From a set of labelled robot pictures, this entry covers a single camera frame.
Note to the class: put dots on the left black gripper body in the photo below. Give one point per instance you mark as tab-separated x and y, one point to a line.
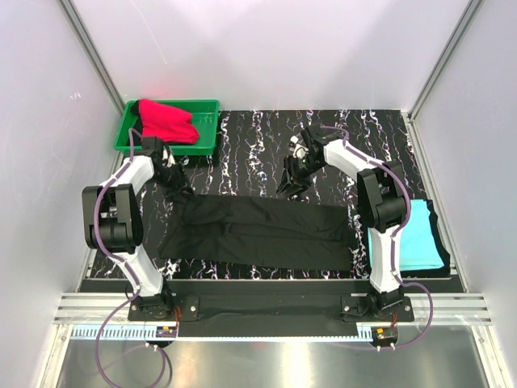
172	179

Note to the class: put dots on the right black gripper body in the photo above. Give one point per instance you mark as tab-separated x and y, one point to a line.
299	170

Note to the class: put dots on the black t shirt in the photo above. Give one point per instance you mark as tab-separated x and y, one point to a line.
264	232

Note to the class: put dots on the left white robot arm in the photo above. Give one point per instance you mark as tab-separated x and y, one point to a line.
113	224

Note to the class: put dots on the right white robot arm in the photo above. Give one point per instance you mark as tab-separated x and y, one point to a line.
383	203

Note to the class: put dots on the black marbled table mat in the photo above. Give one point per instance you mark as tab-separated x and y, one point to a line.
248	161

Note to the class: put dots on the red t shirt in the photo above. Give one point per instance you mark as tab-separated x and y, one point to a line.
170	124

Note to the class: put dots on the green plastic bin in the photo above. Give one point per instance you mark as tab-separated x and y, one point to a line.
205	119

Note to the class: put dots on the folded teal t shirt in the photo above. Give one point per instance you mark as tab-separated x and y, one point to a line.
419	250

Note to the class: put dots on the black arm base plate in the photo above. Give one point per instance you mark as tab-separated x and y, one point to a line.
350	300

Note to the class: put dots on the white slotted cable duct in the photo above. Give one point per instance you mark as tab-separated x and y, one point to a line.
346	333

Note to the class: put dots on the left aluminium frame post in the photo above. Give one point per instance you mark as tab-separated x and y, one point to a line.
81	32

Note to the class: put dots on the aluminium frame post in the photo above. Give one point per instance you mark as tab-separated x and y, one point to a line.
466	19
81	32

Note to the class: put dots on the right aluminium frame post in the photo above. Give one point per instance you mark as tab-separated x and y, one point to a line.
466	19

